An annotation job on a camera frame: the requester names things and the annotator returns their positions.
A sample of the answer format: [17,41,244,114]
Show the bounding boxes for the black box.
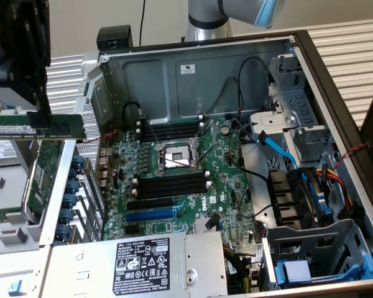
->
[96,26,134,52]

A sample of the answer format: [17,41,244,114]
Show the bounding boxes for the green graphics card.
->
[21,140,65,226]

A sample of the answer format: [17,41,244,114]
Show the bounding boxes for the black power supply label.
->
[113,238,171,296]

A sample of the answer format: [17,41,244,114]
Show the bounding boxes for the silver hard disk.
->
[0,94,19,164]

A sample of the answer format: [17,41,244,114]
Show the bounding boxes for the thin metal locking lever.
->
[144,115,162,150]
[195,145,221,165]

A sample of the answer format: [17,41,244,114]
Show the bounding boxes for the perforated grey disk bay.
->
[260,219,373,291]

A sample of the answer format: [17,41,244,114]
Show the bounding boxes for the open metal PC case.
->
[39,29,373,298]

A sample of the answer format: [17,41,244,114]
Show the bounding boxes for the blue latch button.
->
[7,279,24,297]

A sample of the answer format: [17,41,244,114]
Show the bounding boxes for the dark brown furniture frame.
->
[359,73,373,162]

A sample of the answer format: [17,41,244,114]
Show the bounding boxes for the short black looped wire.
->
[121,101,145,131]

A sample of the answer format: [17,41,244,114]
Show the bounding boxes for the grey metal disk bay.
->
[249,54,333,164]

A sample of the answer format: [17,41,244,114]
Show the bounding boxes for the silver power supply unit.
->
[48,231,229,298]

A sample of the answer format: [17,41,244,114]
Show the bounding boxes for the blue card retainer clip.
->
[55,223,71,242]
[60,208,75,224]
[63,194,78,209]
[65,179,81,195]
[71,154,86,171]

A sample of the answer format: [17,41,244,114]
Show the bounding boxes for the red black twisted wire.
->
[80,129,118,144]
[332,142,372,170]

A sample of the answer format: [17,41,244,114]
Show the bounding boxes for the grey wire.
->
[235,189,274,219]

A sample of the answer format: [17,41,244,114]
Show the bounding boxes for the yellow black wire bundle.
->
[223,245,259,295]

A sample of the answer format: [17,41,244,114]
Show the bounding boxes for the blue plastic disk carrier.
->
[274,253,373,288]

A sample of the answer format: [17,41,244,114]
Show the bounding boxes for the short black expansion slot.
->
[123,223,141,236]

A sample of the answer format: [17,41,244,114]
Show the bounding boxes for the blue SATA wire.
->
[257,130,334,218]

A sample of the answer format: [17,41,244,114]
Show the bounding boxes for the thick black looped wire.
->
[237,56,274,120]

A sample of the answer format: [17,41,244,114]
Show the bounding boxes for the grey parts rack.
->
[0,140,68,258]

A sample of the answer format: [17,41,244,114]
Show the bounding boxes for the metal CPU socket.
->
[155,138,203,176]

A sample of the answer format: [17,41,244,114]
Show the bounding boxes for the long black curved wire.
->
[228,117,271,184]

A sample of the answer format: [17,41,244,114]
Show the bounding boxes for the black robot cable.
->
[139,0,146,47]

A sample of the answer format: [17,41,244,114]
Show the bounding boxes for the open metal socket cover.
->
[191,119,220,147]

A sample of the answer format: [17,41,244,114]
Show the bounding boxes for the silver chipset heatsink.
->
[193,217,222,234]

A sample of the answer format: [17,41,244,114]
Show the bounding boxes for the green RAM stick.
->
[0,207,22,224]
[0,113,86,141]

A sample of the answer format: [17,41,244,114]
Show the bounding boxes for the green Dell motherboard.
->
[101,115,265,249]

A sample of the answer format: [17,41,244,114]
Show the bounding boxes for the yellow red power wires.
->
[316,164,364,222]

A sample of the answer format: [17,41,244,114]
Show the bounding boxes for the long black expansion slot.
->
[126,197,175,211]

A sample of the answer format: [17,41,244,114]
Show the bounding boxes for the blue expansion slot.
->
[125,208,178,222]

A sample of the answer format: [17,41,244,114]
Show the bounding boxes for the thin black wire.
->
[204,76,247,115]

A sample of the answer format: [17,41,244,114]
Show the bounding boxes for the metal port block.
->
[96,145,117,193]

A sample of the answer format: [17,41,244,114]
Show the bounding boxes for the black angled wire plug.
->
[206,213,221,231]

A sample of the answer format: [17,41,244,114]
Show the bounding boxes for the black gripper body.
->
[0,0,50,63]

